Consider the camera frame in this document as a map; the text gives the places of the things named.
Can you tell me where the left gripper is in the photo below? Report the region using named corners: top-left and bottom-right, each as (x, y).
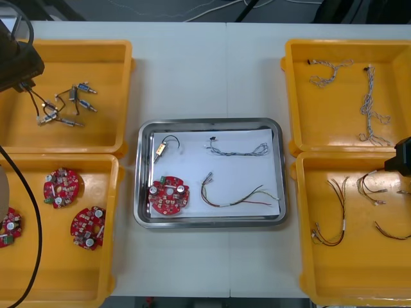
top-left (0, 43), bottom-right (45, 93)

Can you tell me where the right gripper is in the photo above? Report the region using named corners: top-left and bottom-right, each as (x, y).
top-left (384, 136), bottom-right (411, 177)

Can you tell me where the blue-label metal solenoid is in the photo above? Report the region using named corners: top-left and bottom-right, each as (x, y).
top-left (19, 83), bottom-right (58, 126)
top-left (40, 99), bottom-right (60, 117)

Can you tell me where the brass-toned metal solenoid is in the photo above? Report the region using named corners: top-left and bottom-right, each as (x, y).
top-left (153, 134), bottom-right (181, 164)

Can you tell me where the steel tray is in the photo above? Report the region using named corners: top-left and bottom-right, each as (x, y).
top-left (133, 117), bottom-right (288, 229)

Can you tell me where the blue-white twisted wire harness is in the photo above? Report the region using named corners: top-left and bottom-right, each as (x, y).
top-left (204, 136), bottom-right (270, 158)
top-left (304, 58), bottom-right (355, 89)
top-left (358, 65), bottom-right (394, 148)

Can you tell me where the red-black-green wire harness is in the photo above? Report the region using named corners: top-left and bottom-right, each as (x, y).
top-left (310, 177), bottom-right (351, 248)
top-left (200, 172), bottom-right (282, 209)
top-left (356, 168), bottom-right (411, 206)

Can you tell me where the round red circuit board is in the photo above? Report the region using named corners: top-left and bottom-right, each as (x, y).
top-left (43, 167), bottom-right (80, 209)
top-left (0, 207), bottom-right (22, 248)
top-left (147, 175), bottom-right (191, 218)
top-left (70, 207), bottom-right (107, 251)

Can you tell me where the pile of metal solenoids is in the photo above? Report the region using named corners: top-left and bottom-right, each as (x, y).
top-left (35, 82), bottom-right (99, 128)

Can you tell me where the yellow-orange plastic bin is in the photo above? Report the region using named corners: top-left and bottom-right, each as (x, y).
top-left (280, 38), bottom-right (411, 158)
top-left (0, 38), bottom-right (137, 158)
top-left (290, 152), bottom-right (411, 308)
top-left (0, 153), bottom-right (125, 305)

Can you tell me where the white paper sheet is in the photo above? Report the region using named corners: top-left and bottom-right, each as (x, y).
top-left (148, 128), bottom-right (281, 219)

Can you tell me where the black metal bar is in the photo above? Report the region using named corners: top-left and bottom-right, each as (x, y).
top-left (234, 0), bottom-right (261, 23)

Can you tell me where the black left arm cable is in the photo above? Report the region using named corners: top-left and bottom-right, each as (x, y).
top-left (0, 146), bottom-right (43, 308)
top-left (0, 0), bottom-right (35, 46)

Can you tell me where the red-black wire harness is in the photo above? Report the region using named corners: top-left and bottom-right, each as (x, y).
top-left (374, 220), bottom-right (411, 241)

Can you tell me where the white floor cable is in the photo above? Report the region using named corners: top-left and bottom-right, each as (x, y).
top-left (184, 0), bottom-right (248, 22)

